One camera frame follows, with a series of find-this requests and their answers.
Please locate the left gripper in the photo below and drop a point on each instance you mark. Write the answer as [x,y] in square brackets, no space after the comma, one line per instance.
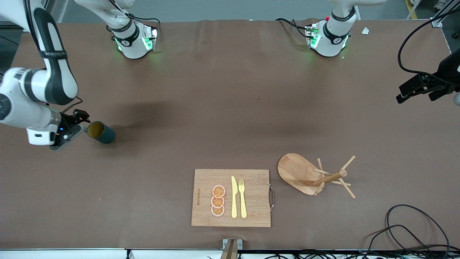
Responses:
[446,73]

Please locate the aluminium frame profile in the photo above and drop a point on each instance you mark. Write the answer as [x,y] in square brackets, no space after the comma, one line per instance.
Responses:
[436,22]

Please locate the orange slice toy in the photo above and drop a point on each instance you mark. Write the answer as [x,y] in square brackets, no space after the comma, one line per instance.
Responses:
[217,211]
[217,202]
[218,191]

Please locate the yellow plastic fork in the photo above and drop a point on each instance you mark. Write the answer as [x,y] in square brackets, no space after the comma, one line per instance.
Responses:
[243,205]

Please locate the small metal bracket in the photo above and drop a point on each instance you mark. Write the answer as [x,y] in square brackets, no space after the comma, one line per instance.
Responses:
[240,244]

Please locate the white table edge rail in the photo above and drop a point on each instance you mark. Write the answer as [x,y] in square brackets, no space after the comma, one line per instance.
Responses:
[72,254]

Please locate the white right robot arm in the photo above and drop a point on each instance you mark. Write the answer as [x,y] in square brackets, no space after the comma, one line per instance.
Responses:
[54,82]

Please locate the yellow plastic knife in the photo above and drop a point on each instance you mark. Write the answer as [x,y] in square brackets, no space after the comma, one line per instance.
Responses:
[234,201]

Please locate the brown wooden strip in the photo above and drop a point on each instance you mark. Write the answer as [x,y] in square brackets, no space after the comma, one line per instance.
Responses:
[230,251]

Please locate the wooden cutting board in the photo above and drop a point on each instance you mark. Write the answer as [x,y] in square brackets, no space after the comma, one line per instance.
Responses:
[251,201]

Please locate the teal cup yellow inside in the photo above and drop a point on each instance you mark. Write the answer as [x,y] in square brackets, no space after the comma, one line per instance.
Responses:
[106,135]

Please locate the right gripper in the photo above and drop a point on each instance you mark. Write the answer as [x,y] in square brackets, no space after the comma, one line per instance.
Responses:
[67,119]

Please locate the small white paper scrap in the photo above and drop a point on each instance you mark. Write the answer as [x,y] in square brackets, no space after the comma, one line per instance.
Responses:
[365,31]

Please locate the wooden mug tree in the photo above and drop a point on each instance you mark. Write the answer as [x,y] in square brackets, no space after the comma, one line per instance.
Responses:
[294,171]

